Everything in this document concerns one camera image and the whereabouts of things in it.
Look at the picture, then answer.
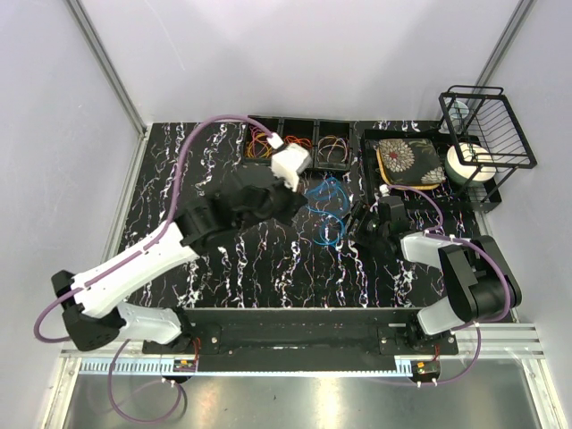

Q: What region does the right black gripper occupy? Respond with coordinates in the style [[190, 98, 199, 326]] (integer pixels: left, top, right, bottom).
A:
[[331, 200, 389, 250]]

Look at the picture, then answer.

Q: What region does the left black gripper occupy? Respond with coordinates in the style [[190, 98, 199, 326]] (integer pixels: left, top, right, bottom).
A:
[[238, 170, 309, 233]]

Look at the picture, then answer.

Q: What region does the blue cable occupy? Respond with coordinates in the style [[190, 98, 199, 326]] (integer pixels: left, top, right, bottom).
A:
[[306, 176, 350, 247]]

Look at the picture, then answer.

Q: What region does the yellow cable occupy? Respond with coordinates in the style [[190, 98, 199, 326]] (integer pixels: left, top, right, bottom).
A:
[[245, 133, 273, 160]]

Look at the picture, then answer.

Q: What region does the pink cable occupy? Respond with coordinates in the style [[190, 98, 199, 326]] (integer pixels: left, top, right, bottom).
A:
[[246, 127, 272, 156]]

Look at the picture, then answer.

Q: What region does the orange cable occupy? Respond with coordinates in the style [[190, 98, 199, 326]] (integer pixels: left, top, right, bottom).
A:
[[283, 135, 314, 151]]

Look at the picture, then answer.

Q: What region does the white cable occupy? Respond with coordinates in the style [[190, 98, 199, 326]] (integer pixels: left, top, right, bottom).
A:
[[319, 137, 352, 164]]

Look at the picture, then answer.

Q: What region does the brown cable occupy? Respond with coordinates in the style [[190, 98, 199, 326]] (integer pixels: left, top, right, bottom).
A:
[[319, 136, 352, 157]]

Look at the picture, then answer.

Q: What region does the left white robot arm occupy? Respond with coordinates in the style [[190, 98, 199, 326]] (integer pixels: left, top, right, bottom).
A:
[[52, 166, 307, 354]]

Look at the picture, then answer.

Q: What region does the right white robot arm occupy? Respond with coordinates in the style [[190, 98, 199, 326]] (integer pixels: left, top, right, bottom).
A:
[[342, 196, 522, 355]]

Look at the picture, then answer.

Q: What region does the black three-compartment bin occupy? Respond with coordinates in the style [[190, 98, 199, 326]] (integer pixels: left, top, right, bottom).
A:
[[242, 116, 353, 172]]

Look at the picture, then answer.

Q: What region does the black tray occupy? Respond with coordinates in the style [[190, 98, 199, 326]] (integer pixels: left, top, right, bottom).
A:
[[356, 123, 478, 210]]

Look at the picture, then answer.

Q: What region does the white ceramic bowl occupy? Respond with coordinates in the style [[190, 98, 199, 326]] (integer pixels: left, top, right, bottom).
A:
[[445, 142, 497, 187]]

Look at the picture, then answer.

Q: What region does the pale blue cup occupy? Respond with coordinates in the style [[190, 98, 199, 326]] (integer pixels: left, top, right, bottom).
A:
[[439, 97, 470, 134]]

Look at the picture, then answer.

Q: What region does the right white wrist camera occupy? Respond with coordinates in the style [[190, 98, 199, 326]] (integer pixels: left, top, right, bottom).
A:
[[378, 184, 391, 203]]

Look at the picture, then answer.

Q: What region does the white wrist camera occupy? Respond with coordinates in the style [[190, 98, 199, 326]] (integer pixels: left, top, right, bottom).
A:
[[267, 132, 312, 191], [378, 184, 391, 203]]

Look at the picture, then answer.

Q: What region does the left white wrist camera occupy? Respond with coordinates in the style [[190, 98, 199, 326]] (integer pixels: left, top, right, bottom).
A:
[[267, 132, 312, 191]]

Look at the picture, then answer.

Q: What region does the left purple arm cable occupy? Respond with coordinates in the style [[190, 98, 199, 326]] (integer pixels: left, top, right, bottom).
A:
[[33, 114, 282, 424]]

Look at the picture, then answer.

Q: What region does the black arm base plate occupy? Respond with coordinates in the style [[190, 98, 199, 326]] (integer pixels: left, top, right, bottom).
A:
[[142, 308, 458, 374]]

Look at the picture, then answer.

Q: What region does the black wire dish rack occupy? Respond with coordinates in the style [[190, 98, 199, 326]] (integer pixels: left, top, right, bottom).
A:
[[439, 85, 537, 213]]

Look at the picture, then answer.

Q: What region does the aluminium ruler rail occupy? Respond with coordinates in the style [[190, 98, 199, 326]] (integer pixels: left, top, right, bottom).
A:
[[79, 357, 442, 377]]

